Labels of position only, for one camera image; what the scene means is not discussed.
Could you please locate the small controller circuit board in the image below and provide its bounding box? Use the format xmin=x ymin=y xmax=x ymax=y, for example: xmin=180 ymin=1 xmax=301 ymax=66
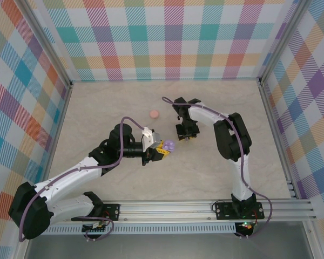
xmin=82 ymin=220 xmax=109 ymax=234
xmin=235 ymin=221 xmax=256 ymax=233

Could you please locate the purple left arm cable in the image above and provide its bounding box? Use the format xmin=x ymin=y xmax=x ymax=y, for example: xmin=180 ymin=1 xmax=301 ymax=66
xmin=18 ymin=116 xmax=146 ymax=243

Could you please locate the white slotted cable duct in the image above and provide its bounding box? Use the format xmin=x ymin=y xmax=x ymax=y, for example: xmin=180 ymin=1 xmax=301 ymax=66
xmin=44 ymin=225 xmax=237 ymax=235

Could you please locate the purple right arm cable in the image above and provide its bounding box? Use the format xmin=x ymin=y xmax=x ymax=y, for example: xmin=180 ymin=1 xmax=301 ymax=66
xmin=161 ymin=96 xmax=273 ymax=240

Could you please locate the aluminium frame post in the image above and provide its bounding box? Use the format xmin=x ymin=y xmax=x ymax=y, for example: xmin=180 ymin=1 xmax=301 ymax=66
xmin=19 ymin=0 xmax=74 ymax=90
xmin=258 ymin=0 xmax=312 ymax=87

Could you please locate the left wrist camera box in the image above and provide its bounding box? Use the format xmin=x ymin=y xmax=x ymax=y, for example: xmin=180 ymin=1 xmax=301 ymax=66
xmin=141 ymin=127 xmax=163 ymax=149

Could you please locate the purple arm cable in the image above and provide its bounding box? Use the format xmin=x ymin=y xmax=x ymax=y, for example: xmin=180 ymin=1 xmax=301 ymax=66
xmin=161 ymin=96 xmax=273 ymax=240
xmin=18 ymin=116 xmax=146 ymax=243

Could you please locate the purple earbud charging case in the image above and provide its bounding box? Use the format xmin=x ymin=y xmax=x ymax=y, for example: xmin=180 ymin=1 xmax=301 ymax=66
xmin=163 ymin=139 xmax=177 ymax=152

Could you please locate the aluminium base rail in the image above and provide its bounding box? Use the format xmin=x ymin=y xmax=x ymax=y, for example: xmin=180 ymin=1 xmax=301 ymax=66
xmin=53 ymin=199 xmax=314 ymax=223

